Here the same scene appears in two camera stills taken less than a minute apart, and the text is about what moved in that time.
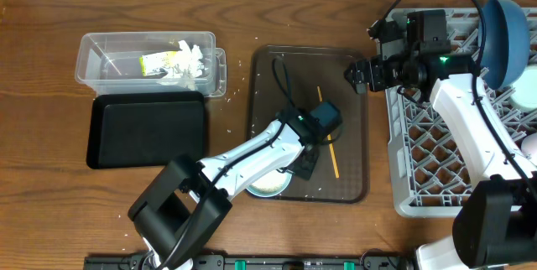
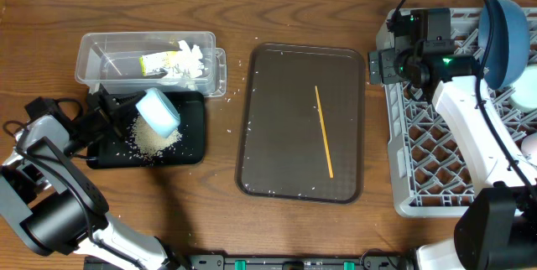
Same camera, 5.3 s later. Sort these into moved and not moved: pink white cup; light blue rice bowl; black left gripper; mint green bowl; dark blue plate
Moved: light blue rice bowl; black left gripper
Not moved: pink white cup; dark blue plate; mint green bowl
